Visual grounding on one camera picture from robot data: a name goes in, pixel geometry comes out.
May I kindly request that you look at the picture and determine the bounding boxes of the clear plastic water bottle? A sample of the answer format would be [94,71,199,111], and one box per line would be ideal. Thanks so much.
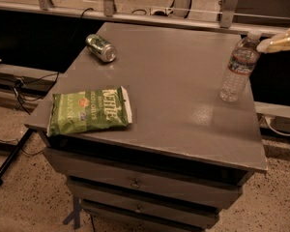
[219,30,261,102]

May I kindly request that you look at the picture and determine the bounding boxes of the white power strip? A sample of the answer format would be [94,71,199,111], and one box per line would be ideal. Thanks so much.
[149,7,169,16]

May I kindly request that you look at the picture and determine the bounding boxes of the grey drawer cabinet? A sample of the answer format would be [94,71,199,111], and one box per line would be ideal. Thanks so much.
[23,21,269,232]

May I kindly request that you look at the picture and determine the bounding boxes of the green soda can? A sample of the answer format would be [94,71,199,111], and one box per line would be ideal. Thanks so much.
[85,34,117,63]

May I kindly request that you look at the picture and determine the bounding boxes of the green Kettle chips bag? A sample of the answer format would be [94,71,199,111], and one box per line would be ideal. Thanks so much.
[46,86,132,136]

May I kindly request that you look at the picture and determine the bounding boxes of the black metal stand leg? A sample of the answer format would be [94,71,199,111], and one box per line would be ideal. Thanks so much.
[0,129,34,186]

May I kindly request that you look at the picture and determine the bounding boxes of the white cable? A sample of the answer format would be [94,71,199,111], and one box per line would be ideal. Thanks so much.
[262,114,290,137]

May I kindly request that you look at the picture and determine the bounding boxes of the black cable bundle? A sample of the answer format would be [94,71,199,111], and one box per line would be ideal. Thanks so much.
[8,71,60,114]

